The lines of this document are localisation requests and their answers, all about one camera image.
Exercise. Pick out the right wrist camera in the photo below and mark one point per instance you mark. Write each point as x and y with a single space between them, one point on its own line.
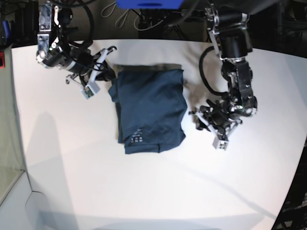
90 90

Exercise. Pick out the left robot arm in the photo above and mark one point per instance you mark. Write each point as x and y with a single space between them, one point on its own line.
227 29

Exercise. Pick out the blue handled tool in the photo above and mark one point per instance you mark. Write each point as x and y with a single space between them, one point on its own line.
7 30

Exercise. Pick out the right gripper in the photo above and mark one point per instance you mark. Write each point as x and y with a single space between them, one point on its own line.
86 68

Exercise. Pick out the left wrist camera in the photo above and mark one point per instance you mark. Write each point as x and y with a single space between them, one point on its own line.
220 144

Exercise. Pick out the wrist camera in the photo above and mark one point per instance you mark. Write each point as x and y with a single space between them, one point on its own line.
90 90
220 144

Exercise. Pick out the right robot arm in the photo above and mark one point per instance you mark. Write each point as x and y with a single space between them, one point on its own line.
55 49

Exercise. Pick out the blue box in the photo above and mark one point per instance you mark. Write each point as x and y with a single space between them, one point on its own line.
149 4

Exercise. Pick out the red black device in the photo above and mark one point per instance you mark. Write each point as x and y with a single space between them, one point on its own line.
2 60

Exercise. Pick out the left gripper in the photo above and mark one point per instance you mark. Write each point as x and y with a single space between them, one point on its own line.
214 120

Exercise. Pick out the dark blue t-shirt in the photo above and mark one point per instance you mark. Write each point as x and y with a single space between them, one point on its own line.
150 107

